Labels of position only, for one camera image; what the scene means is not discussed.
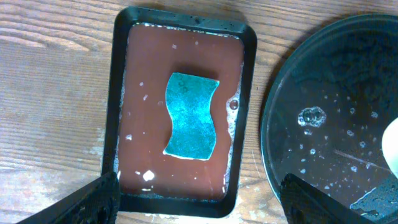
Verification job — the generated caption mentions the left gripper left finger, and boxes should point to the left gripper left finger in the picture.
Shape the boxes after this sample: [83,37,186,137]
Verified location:
[19,172,121,224]

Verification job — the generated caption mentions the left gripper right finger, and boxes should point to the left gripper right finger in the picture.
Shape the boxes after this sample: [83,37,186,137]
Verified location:
[280,174,373,224]

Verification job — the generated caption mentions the pale green plate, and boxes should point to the pale green plate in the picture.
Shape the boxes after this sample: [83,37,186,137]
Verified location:
[381,118,398,178]

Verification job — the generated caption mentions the green yellow sponge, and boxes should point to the green yellow sponge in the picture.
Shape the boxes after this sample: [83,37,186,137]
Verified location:
[164,73,220,161]

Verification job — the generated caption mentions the round black tray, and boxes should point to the round black tray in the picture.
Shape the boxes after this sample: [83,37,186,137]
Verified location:
[261,14,397,223]

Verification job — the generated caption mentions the rectangular black red tray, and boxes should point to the rectangular black red tray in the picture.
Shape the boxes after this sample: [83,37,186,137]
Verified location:
[102,7,257,218]

